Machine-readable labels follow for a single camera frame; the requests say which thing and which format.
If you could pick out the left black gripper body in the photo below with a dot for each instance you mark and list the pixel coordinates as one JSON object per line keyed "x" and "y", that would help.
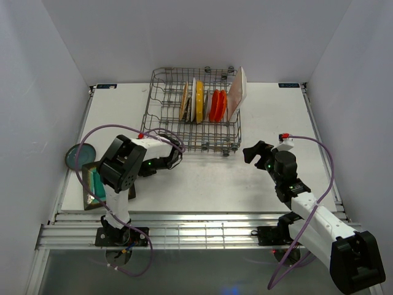
{"x": 160, "y": 162}

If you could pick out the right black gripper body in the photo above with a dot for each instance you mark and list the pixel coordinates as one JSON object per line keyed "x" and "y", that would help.
{"x": 269, "y": 165}

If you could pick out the speckled beige small plate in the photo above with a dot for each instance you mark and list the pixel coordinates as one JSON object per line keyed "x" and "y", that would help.
{"x": 188, "y": 109}

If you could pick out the white rectangular plate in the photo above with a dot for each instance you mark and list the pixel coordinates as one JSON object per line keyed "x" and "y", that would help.
{"x": 237, "y": 93}

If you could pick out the woven bamboo round plate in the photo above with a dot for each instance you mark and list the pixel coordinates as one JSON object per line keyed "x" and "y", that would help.
{"x": 183, "y": 100}

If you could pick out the orange round plate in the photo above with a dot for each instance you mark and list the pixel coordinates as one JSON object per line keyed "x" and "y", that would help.
{"x": 215, "y": 105}
{"x": 223, "y": 106}

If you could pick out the light blue scalloped plate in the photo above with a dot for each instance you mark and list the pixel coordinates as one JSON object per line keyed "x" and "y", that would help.
{"x": 207, "y": 105}

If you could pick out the white plate green rim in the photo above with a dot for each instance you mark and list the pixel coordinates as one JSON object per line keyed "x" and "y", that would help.
{"x": 193, "y": 101}

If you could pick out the yellow dotted scalloped plate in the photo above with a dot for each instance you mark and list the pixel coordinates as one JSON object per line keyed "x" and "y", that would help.
{"x": 199, "y": 101}

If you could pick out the teal square brown-rimmed plate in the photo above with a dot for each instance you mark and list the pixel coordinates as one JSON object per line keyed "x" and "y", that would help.
{"x": 92, "y": 176}

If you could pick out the dark teal round plate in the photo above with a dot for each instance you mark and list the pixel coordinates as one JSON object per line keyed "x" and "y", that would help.
{"x": 77, "y": 156}

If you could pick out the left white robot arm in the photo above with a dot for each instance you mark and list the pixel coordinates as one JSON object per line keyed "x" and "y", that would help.
{"x": 123, "y": 162}

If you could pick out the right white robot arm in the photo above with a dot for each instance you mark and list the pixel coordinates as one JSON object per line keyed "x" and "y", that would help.
{"x": 352, "y": 257}

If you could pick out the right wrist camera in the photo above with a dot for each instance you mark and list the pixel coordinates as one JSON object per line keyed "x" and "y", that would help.
{"x": 286, "y": 143}

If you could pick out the grey wire dish rack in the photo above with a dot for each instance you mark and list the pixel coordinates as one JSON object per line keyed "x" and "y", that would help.
{"x": 164, "y": 101}

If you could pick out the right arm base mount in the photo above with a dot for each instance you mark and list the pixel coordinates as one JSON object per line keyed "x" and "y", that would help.
{"x": 271, "y": 236}

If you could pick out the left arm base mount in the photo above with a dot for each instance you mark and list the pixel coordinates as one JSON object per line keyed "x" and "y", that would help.
{"x": 123, "y": 238}

